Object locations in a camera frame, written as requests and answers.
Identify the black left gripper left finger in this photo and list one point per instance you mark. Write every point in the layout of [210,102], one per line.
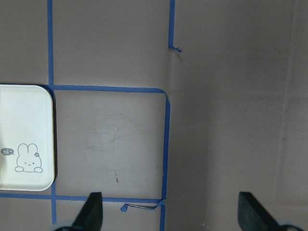
[90,218]

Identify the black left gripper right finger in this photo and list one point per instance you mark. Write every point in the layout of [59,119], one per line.
[252,216]

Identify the cream bunny tray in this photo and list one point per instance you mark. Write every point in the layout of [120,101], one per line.
[26,138]

